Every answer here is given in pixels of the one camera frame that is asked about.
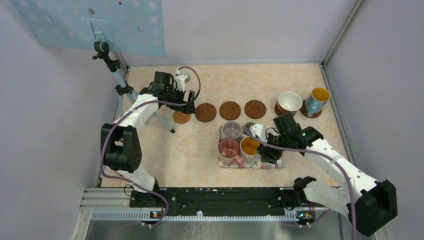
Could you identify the aluminium frame rail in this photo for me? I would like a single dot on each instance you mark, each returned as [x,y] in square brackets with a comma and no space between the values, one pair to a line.
[104,213]

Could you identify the blue perforated board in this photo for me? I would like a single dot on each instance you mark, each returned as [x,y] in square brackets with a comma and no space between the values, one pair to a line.
[128,26]

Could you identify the white cup red handle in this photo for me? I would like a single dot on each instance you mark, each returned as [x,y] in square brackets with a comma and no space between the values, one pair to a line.
[289,102]

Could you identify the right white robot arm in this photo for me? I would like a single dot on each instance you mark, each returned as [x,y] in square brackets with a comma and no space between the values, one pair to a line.
[344,172]

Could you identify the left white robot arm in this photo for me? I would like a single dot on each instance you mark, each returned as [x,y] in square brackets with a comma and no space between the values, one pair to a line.
[121,149]

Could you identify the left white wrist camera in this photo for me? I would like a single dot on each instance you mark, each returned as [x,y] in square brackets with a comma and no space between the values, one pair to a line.
[181,80]

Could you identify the floral tray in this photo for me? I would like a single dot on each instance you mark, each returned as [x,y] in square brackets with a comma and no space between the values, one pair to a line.
[260,164]

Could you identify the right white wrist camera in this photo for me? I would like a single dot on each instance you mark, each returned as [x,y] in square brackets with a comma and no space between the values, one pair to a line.
[259,131]

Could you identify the brown coaster three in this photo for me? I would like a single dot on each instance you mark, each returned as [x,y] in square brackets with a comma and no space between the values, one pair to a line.
[255,109]

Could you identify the pink mug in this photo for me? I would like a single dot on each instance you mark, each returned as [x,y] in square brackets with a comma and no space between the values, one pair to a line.
[229,153]

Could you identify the blue tripod stand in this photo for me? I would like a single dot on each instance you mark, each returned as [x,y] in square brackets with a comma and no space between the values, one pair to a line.
[103,49]

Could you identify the light brown small coaster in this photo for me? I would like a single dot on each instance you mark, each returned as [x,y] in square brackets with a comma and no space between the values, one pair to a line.
[180,117]

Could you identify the lilac mug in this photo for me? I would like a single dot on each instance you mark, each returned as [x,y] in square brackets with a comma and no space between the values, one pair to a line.
[233,130]

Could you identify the brown coaster one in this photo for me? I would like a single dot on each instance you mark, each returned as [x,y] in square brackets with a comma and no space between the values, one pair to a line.
[205,112]

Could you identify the blue mug yellow inside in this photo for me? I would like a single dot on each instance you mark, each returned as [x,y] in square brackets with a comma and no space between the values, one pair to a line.
[316,100]

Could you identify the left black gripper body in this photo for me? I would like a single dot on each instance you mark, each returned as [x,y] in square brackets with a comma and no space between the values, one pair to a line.
[174,95]

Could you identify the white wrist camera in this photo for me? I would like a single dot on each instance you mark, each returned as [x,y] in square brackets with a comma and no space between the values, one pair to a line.
[181,80]
[259,131]

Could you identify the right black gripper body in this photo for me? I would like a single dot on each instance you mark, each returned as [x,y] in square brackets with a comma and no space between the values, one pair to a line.
[279,140]

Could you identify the glass mug orange inside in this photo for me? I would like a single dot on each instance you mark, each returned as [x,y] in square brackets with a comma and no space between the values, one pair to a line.
[249,150]

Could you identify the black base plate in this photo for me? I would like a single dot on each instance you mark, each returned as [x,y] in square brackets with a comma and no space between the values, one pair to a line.
[221,201]

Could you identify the brown coaster two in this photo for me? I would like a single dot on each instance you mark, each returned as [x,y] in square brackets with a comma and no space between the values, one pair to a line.
[230,110]

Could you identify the brown coaster six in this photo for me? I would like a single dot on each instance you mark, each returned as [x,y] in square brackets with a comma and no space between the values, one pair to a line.
[305,112]

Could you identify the brown coaster five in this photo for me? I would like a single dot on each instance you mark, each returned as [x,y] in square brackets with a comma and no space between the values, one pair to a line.
[278,111]

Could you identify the small grey-green cup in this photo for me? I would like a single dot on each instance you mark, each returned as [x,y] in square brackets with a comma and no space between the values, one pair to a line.
[249,124]

